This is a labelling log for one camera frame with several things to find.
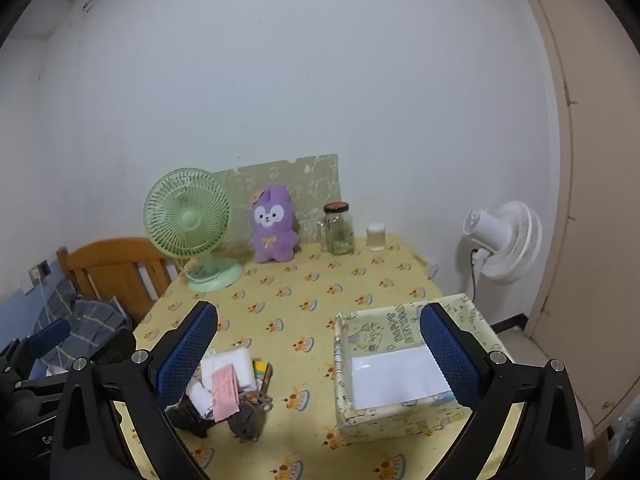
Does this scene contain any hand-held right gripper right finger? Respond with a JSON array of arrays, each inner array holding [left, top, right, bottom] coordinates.
[[419, 303, 587, 480]]

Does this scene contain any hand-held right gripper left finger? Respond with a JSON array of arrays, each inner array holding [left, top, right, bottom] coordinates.
[[49, 301, 219, 480]]

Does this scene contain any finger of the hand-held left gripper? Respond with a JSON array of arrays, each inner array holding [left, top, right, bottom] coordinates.
[[31, 317, 72, 361]]

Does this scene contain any white tissue packet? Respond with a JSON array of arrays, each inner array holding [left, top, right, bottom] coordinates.
[[197, 346, 258, 396]]

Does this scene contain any black plastic bag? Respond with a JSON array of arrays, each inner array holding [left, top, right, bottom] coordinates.
[[167, 392, 213, 438]]

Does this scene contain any yellow cartoon print packet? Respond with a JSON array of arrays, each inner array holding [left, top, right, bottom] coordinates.
[[252, 359, 273, 393]]

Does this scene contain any patterned fabric storage box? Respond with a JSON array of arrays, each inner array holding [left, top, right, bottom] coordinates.
[[333, 294, 507, 445]]

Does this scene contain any grey velvet drawstring pouch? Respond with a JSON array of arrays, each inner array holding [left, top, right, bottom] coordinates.
[[227, 390, 275, 443]]

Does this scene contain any blue bed sheet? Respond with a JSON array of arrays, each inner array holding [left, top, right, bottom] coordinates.
[[0, 280, 66, 356]]

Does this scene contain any plaid grey cloth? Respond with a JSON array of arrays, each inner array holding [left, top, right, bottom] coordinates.
[[32, 280, 132, 366]]

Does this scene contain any white standing fan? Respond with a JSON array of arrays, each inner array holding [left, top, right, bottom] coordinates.
[[462, 200, 543, 286]]

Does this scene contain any cotton swab container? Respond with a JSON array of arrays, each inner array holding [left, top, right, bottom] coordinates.
[[366, 222, 387, 252]]

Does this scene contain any green desk fan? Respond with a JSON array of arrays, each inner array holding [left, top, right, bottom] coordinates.
[[144, 166, 245, 293]]

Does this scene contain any purple plush toy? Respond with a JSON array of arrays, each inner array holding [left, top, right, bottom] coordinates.
[[250, 185, 301, 264]]

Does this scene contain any glass jar with dark lid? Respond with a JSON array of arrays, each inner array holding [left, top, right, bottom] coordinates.
[[320, 202, 356, 256]]

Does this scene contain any cardboard box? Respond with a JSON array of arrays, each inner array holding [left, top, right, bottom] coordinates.
[[585, 430, 613, 466]]

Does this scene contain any clear plastic bag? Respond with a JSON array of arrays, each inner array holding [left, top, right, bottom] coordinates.
[[610, 410, 640, 461]]

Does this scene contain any beige door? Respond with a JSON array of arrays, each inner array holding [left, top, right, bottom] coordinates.
[[510, 0, 640, 433]]

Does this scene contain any green patterned board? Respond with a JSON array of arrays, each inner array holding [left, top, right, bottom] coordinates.
[[212, 154, 343, 251]]

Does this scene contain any black fan cable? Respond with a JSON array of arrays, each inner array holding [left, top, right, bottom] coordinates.
[[469, 249, 483, 306]]

